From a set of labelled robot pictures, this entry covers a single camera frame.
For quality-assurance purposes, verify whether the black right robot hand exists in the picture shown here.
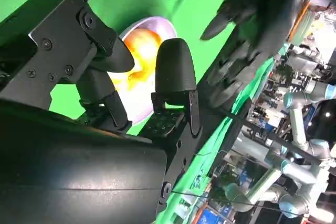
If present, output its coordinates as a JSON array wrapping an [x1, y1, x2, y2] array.
[[0, 0, 203, 224]]

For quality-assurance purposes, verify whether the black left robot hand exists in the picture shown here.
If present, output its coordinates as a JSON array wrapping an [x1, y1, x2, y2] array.
[[199, 0, 312, 110]]

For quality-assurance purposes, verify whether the orange and white bread roll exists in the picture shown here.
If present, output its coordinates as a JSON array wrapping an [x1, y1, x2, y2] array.
[[122, 27, 164, 91]]

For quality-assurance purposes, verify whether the lilac plate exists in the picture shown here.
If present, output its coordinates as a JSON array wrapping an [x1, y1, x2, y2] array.
[[109, 16, 177, 126]]

